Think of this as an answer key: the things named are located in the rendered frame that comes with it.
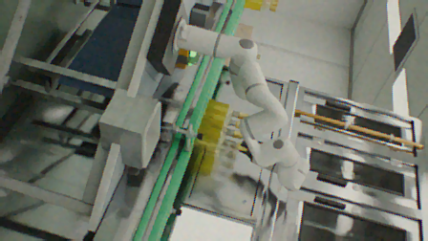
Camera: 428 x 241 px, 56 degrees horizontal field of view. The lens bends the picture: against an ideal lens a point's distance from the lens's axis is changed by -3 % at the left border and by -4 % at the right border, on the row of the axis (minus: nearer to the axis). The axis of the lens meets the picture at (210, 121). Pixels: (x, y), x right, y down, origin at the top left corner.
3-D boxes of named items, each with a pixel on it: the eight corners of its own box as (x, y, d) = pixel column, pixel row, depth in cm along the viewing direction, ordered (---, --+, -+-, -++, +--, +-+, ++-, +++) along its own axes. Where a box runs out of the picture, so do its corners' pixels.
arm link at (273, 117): (235, 92, 148) (245, 125, 139) (270, 76, 144) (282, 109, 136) (248, 111, 158) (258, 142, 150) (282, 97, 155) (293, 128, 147)
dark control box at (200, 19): (188, 23, 210) (204, 27, 210) (190, 10, 204) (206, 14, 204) (193, 14, 216) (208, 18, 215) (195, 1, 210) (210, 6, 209)
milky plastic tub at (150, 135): (123, 164, 158) (144, 171, 157) (120, 127, 141) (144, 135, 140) (139, 130, 169) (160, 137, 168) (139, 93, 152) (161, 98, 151)
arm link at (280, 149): (288, 125, 162) (253, 140, 166) (272, 100, 145) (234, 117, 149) (301, 162, 154) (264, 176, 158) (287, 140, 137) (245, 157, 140)
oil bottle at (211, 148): (172, 146, 183) (220, 160, 181) (173, 139, 179) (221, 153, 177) (176, 137, 187) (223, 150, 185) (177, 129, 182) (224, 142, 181)
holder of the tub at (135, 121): (122, 171, 162) (141, 177, 161) (119, 127, 141) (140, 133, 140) (139, 138, 173) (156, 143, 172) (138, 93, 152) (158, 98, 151)
